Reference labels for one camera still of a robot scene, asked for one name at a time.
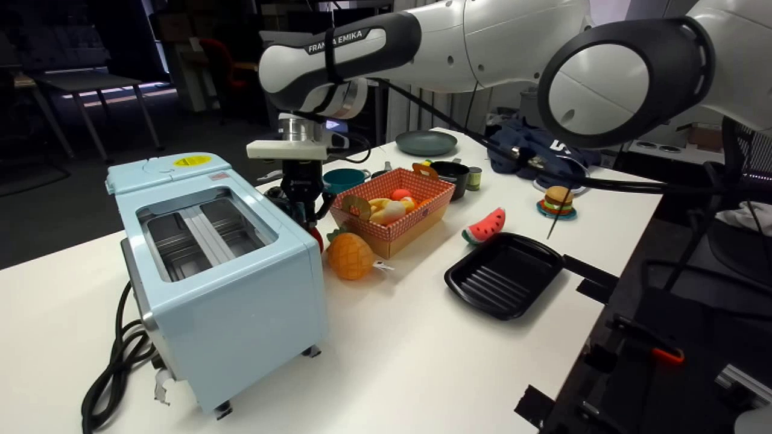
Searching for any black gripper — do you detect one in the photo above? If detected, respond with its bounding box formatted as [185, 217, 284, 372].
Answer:
[266, 156, 333, 234]

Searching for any orange checkered basket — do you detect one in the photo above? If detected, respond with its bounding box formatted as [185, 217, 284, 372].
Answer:
[330, 166, 458, 260]

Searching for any teal bowl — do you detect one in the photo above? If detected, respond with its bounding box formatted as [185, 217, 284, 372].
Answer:
[321, 166, 373, 199]

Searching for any olive round slice toy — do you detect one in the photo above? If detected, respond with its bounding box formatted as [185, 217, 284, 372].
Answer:
[345, 192, 377, 222]

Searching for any orange plush pineapple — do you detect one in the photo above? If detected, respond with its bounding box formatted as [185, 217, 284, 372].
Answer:
[323, 226, 396, 282]

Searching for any white yellow banana toy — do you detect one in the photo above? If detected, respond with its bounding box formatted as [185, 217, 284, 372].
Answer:
[366, 196, 419, 229]

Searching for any light blue toaster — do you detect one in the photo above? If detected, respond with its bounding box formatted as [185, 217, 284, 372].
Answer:
[103, 151, 330, 422]

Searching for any black bowl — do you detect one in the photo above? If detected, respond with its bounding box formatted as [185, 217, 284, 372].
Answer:
[426, 160, 476, 203]

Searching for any watermelon slice toy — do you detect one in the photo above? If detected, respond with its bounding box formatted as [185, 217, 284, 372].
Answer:
[461, 205, 510, 245]

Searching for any black ridged grill pan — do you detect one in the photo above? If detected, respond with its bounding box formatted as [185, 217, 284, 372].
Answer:
[441, 232, 570, 323]

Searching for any dark blue cloth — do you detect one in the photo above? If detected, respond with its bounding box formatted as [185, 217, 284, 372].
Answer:
[485, 115, 592, 182]

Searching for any dark metal chair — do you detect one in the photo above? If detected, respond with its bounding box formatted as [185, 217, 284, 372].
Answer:
[9, 21, 165, 163]

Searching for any small teal plate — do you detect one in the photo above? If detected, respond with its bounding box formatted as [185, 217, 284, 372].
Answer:
[535, 198, 580, 222]

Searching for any toy burger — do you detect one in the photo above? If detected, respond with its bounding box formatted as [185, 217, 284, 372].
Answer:
[537, 182, 577, 217]

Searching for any long black tape strip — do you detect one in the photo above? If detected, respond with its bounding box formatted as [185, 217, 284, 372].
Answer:
[563, 254, 623, 290]

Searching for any short black tape strip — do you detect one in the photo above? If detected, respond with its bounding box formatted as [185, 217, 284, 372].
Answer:
[577, 274, 618, 307]

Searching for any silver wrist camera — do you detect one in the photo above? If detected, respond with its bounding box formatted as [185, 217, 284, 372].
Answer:
[243, 138, 330, 163]

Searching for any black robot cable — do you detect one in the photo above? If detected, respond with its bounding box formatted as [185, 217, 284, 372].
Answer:
[372, 74, 671, 196]

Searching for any black toaster power cable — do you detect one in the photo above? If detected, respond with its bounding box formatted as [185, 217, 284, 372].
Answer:
[80, 279, 160, 434]

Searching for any orange clamp handle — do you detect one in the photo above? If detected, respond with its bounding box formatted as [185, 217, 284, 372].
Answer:
[646, 343, 688, 372]

